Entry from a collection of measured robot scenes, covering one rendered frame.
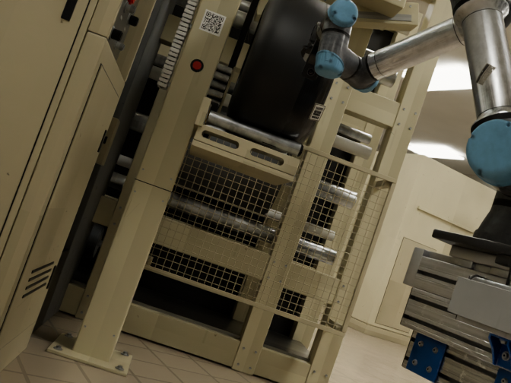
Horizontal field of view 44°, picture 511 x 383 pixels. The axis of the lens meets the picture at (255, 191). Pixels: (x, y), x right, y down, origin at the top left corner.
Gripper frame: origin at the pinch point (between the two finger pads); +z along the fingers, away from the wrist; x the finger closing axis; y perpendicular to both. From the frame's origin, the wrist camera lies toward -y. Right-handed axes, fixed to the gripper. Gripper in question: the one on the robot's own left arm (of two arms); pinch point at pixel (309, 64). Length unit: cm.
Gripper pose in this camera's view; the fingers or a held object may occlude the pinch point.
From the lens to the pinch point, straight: 201.4
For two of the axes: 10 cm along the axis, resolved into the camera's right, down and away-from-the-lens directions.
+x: -9.3, -3.4, -1.1
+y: 3.2, -9.3, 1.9
